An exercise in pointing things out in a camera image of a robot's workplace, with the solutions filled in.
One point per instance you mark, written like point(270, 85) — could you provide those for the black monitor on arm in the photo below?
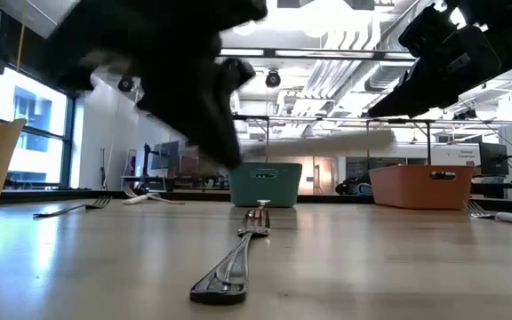
point(167, 155)
point(493, 159)

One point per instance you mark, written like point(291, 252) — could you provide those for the black fork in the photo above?
point(100, 203)
point(225, 284)

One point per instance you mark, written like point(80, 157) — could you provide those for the orange plastic bin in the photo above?
point(411, 191)

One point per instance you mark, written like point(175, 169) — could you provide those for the black overhead crossbar with lights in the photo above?
point(269, 53)

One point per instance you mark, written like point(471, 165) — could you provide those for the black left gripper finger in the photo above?
point(229, 142)
point(207, 142)

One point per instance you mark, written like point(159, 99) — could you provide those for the black folding table frame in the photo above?
point(256, 117)
point(409, 120)

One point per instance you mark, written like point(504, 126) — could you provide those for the dark bag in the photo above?
point(349, 186)

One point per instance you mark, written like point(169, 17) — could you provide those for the black round ceiling camera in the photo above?
point(273, 79)
point(125, 84)

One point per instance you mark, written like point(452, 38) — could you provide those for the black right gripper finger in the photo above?
point(402, 93)
point(418, 106)

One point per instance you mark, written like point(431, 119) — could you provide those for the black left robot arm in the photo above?
point(149, 26)

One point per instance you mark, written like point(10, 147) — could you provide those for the teal plastic bin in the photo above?
point(278, 189)

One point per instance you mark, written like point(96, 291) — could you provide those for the dark window frame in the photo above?
point(68, 146)

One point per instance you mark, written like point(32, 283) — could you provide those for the black aluminium table frame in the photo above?
point(327, 199)

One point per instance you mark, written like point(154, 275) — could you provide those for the black ceiling camera on mount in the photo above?
point(465, 114)

